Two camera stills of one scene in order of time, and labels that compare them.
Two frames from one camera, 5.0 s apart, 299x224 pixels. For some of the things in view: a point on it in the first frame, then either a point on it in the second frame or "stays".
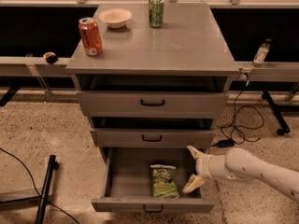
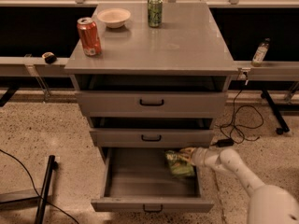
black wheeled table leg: x=284 y=127 stays
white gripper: x=204 y=166 → x=198 y=156
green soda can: x=156 y=5 stays
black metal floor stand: x=40 y=192 stays
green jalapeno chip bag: x=163 y=186 → x=179 y=166
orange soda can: x=91 y=35 stays
